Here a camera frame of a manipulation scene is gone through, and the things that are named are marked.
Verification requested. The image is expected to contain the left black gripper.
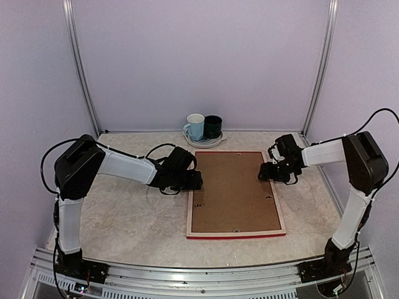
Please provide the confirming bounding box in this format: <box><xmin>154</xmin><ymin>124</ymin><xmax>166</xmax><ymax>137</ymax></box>
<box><xmin>171</xmin><ymin>171</ymin><xmax>203</xmax><ymax>191</ymax></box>

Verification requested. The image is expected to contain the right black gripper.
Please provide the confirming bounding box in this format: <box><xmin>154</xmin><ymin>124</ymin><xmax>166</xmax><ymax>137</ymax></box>
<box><xmin>258</xmin><ymin>159</ymin><xmax>297</xmax><ymax>183</ymax></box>

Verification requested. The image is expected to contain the brown backing board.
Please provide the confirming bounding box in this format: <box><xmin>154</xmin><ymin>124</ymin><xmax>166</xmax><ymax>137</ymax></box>
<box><xmin>190</xmin><ymin>151</ymin><xmax>283</xmax><ymax>233</ymax></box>

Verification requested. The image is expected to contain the red and wood picture frame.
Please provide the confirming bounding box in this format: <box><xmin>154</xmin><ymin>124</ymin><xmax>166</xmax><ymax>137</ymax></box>
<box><xmin>186</xmin><ymin>149</ymin><xmax>287</xmax><ymax>240</ymax></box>

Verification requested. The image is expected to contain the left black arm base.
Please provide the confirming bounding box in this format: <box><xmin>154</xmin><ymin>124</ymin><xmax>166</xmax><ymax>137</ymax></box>
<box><xmin>55</xmin><ymin>250</ymin><xmax>109</xmax><ymax>284</ymax></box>

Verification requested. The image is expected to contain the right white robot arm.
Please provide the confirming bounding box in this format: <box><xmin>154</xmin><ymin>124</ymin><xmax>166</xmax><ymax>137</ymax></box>
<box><xmin>258</xmin><ymin>131</ymin><xmax>389</xmax><ymax>250</ymax></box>

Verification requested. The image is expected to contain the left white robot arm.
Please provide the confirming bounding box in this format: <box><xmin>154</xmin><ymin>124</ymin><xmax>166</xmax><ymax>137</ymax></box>
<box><xmin>54</xmin><ymin>135</ymin><xmax>203</xmax><ymax>277</ymax></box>

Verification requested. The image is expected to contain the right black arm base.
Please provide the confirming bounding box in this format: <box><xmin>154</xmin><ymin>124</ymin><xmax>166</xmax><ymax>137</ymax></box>
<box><xmin>298</xmin><ymin>239</ymin><xmax>355</xmax><ymax>283</ymax></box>

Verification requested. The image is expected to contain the white plate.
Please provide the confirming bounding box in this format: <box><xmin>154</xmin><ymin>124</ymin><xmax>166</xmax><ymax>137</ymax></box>
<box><xmin>182</xmin><ymin>130</ymin><xmax>227</xmax><ymax>149</ymax></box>

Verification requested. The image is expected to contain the light blue mug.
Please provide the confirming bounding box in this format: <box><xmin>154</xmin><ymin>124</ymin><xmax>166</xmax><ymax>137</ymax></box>
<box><xmin>183</xmin><ymin>113</ymin><xmax>205</xmax><ymax>141</ymax></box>

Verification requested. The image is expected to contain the dark green mug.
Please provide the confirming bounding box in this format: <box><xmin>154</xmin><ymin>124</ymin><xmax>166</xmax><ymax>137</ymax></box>
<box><xmin>204</xmin><ymin>115</ymin><xmax>223</xmax><ymax>139</ymax></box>

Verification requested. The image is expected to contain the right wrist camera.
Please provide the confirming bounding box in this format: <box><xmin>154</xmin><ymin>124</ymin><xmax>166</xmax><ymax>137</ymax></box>
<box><xmin>267</xmin><ymin>144</ymin><xmax>279</xmax><ymax>164</ymax></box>

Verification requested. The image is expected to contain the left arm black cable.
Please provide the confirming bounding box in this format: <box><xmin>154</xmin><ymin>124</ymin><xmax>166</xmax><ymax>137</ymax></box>
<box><xmin>39</xmin><ymin>138</ymin><xmax>178</xmax><ymax>196</ymax></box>

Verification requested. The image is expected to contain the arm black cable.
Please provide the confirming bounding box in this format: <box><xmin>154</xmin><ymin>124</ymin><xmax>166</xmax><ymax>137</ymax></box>
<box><xmin>39</xmin><ymin>138</ymin><xmax>178</xmax><ymax>196</ymax></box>
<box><xmin>355</xmin><ymin>108</ymin><xmax>399</xmax><ymax>191</ymax></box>

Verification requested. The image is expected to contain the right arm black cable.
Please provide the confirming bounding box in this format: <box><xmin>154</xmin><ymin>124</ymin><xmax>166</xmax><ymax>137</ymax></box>
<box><xmin>355</xmin><ymin>108</ymin><xmax>399</xmax><ymax>191</ymax></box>

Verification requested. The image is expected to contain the right aluminium corner post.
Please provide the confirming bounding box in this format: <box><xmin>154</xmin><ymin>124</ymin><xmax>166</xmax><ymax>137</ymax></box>
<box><xmin>301</xmin><ymin>0</ymin><xmax>339</xmax><ymax>136</ymax></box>

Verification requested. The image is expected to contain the aluminium corner post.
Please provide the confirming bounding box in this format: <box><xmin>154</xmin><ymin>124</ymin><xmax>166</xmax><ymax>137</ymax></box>
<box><xmin>62</xmin><ymin>0</ymin><xmax>102</xmax><ymax>137</ymax></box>
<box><xmin>301</xmin><ymin>0</ymin><xmax>339</xmax><ymax>136</ymax></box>

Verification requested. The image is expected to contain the left aluminium corner post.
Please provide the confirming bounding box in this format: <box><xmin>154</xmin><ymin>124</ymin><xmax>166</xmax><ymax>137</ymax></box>
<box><xmin>62</xmin><ymin>0</ymin><xmax>102</xmax><ymax>137</ymax></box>

